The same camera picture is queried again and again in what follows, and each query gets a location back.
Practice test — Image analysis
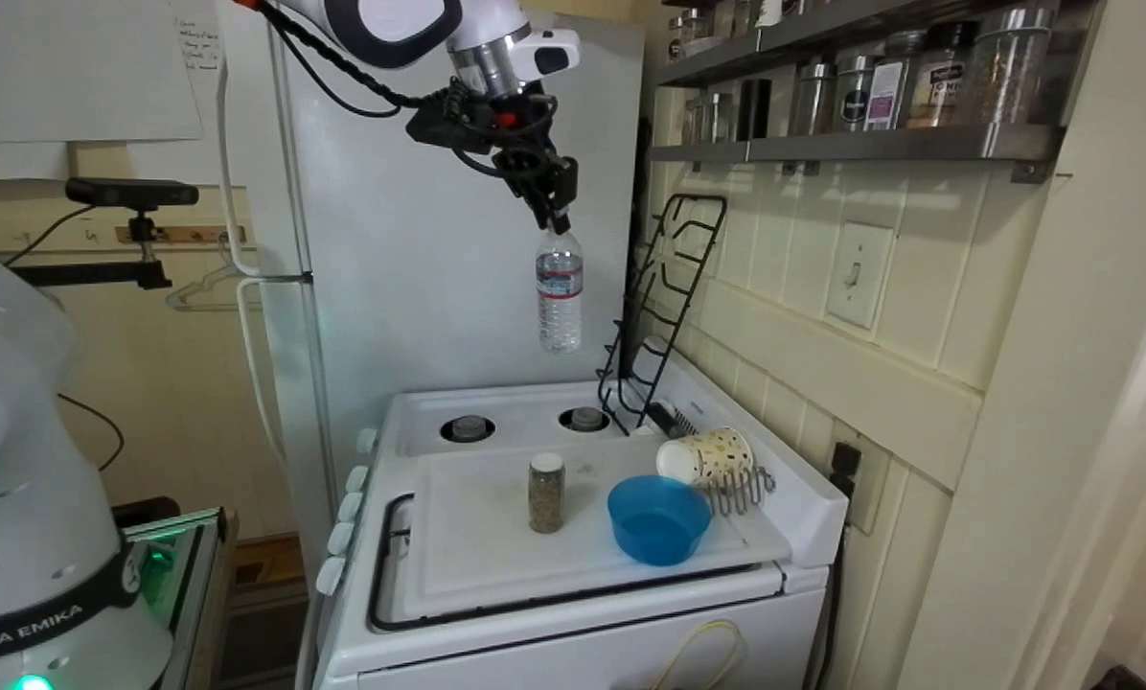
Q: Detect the cream wall light switch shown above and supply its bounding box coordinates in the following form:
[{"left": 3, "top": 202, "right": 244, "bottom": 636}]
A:
[{"left": 825, "top": 221, "right": 895, "bottom": 332}]

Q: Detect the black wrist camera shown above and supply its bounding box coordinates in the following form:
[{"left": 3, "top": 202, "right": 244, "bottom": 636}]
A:
[{"left": 402, "top": 82, "right": 525, "bottom": 153}]

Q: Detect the white gas stove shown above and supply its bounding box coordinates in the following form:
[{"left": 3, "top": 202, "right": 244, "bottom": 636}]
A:
[{"left": 291, "top": 350, "right": 849, "bottom": 690}]

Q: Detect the blue plastic bowl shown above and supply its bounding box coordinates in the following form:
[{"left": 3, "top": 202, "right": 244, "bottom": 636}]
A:
[{"left": 600, "top": 473, "right": 716, "bottom": 571}]

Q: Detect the pepper spice jar grey lid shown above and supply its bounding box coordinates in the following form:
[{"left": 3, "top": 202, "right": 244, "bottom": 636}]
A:
[{"left": 525, "top": 450, "right": 569, "bottom": 538}]

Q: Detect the white plastic cutting board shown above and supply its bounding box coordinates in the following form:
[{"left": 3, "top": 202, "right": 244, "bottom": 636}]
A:
[{"left": 406, "top": 433, "right": 764, "bottom": 625}]

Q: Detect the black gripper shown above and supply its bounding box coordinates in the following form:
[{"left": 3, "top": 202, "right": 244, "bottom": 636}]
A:
[{"left": 490, "top": 111, "right": 581, "bottom": 237}]

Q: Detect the dark spice jar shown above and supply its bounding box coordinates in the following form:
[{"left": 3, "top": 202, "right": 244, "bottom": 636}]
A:
[{"left": 734, "top": 78, "right": 779, "bottom": 142}]

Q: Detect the clear plastic water bottle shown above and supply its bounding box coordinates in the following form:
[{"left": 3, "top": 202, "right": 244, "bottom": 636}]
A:
[{"left": 532, "top": 227, "right": 589, "bottom": 355}]

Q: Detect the robot mounting cart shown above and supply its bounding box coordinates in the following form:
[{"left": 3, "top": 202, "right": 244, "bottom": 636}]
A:
[{"left": 106, "top": 503, "right": 236, "bottom": 690}]

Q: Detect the black camera on stand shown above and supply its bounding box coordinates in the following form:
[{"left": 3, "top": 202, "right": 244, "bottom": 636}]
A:
[{"left": 12, "top": 175, "right": 203, "bottom": 294}]

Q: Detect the black power plug cable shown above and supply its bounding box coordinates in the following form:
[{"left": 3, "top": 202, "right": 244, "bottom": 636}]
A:
[{"left": 805, "top": 438, "right": 865, "bottom": 690}]

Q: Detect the white refrigerator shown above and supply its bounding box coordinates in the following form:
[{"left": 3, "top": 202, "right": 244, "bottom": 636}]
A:
[{"left": 255, "top": 13, "right": 652, "bottom": 515}]

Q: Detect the steel spice shelf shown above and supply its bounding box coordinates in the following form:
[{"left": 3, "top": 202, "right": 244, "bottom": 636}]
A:
[
  {"left": 642, "top": 117, "right": 1070, "bottom": 184},
  {"left": 652, "top": 0, "right": 1103, "bottom": 90}
]

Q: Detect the wire whisk black handle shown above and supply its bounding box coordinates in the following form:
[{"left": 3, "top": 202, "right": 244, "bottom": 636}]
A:
[{"left": 642, "top": 398, "right": 779, "bottom": 522}]

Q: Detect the white dotted cup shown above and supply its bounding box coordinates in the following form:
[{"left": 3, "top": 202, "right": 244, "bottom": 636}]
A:
[{"left": 652, "top": 429, "right": 759, "bottom": 499}]

